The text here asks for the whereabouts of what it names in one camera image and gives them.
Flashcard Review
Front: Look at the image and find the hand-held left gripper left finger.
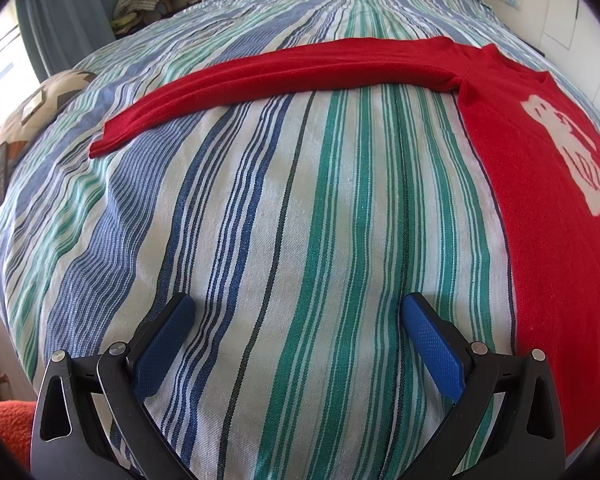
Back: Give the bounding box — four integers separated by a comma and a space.
30, 292, 198, 480

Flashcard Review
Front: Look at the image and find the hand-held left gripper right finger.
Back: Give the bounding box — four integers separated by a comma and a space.
401, 292, 567, 480

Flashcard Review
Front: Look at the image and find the red knit sweater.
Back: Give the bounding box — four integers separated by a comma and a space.
89, 37, 600, 456

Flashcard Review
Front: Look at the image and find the orange fluffy cloth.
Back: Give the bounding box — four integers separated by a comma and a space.
0, 400, 36, 476

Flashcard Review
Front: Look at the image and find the striped bedspread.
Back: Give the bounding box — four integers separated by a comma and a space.
0, 0, 600, 480

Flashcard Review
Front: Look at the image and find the patterned cushion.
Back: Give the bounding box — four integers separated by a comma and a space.
0, 71, 98, 221

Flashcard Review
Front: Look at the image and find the blue curtain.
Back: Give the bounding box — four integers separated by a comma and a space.
15, 0, 153, 81

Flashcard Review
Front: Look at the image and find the white wardrobe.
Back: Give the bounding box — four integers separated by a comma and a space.
542, 0, 600, 106

